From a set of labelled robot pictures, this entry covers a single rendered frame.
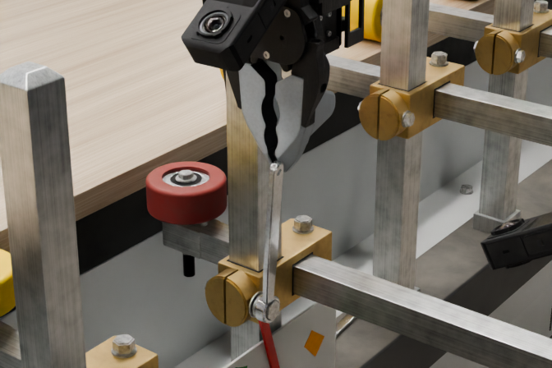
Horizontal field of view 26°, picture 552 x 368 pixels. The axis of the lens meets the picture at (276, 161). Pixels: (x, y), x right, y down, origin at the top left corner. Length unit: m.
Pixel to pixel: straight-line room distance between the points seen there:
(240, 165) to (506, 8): 0.50
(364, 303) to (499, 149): 0.47
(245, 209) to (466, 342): 0.23
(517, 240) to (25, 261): 0.38
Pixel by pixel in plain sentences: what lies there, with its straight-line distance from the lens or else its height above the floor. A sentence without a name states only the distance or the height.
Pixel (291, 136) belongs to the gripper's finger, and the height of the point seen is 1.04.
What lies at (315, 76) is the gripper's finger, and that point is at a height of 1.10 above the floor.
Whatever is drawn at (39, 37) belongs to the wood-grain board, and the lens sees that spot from 1.65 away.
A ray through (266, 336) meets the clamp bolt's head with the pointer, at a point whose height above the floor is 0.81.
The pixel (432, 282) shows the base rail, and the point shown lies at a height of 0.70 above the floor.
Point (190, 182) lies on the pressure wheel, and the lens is 1.18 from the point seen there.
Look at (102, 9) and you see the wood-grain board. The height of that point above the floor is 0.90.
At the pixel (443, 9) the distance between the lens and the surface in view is 1.55.
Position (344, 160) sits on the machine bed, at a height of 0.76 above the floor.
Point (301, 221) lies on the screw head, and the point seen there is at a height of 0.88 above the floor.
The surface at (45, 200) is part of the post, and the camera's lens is 0.86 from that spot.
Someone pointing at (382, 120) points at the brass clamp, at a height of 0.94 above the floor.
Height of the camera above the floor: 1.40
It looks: 24 degrees down
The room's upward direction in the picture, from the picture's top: straight up
